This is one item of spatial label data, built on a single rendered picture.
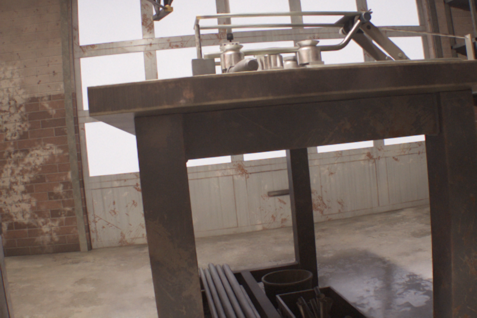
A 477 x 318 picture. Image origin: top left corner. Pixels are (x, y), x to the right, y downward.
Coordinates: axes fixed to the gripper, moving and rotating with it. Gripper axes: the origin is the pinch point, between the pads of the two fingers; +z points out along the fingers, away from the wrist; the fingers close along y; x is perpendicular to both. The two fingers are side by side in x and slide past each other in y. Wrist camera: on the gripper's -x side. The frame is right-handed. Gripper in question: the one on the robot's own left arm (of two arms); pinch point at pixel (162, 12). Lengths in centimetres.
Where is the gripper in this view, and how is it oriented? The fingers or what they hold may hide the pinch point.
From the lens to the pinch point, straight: 131.5
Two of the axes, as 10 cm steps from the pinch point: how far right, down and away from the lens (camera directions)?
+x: 5.2, -0.5, -8.5
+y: -8.5, -0.1, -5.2
